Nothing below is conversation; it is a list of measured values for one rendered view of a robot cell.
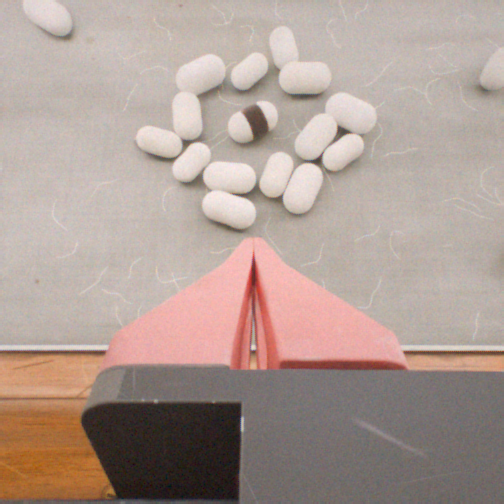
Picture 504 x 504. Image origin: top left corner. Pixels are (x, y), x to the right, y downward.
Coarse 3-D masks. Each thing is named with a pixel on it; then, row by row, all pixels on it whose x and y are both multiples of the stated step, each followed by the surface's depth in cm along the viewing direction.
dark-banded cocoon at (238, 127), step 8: (264, 104) 25; (240, 112) 25; (264, 112) 25; (272, 112) 25; (232, 120) 25; (240, 120) 25; (272, 120) 25; (232, 128) 25; (240, 128) 25; (248, 128) 25; (272, 128) 26; (232, 136) 26; (240, 136) 25; (248, 136) 25
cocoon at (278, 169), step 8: (280, 152) 25; (272, 160) 25; (280, 160) 24; (288, 160) 25; (272, 168) 24; (280, 168) 24; (288, 168) 25; (264, 176) 24; (272, 176) 24; (280, 176) 24; (288, 176) 25; (264, 184) 24; (272, 184) 24; (280, 184) 24; (264, 192) 25; (272, 192) 24; (280, 192) 25
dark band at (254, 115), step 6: (246, 108) 25; (252, 108) 25; (258, 108) 25; (246, 114) 25; (252, 114) 25; (258, 114) 25; (252, 120) 25; (258, 120) 25; (264, 120) 25; (252, 126) 25; (258, 126) 25; (264, 126) 25; (252, 132) 25; (258, 132) 25; (264, 132) 26
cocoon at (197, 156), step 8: (192, 144) 25; (200, 144) 25; (184, 152) 25; (192, 152) 25; (200, 152) 25; (208, 152) 25; (176, 160) 25; (184, 160) 25; (192, 160) 25; (200, 160) 25; (208, 160) 25; (176, 168) 25; (184, 168) 24; (192, 168) 25; (200, 168) 25; (176, 176) 25; (184, 176) 25; (192, 176) 25
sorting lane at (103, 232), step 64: (0, 0) 30; (64, 0) 30; (128, 0) 30; (192, 0) 30; (256, 0) 30; (320, 0) 30; (384, 0) 30; (448, 0) 30; (0, 64) 29; (64, 64) 29; (128, 64) 29; (384, 64) 28; (448, 64) 28; (0, 128) 27; (64, 128) 27; (128, 128) 27; (384, 128) 27; (448, 128) 27; (0, 192) 26; (64, 192) 26; (128, 192) 26; (192, 192) 26; (256, 192) 26; (320, 192) 26; (384, 192) 26; (448, 192) 26; (0, 256) 25; (64, 256) 25; (128, 256) 25; (192, 256) 25; (320, 256) 25; (384, 256) 25; (448, 256) 25; (0, 320) 24; (64, 320) 24; (128, 320) 24; (384, 320) 24; (448, 320) 24
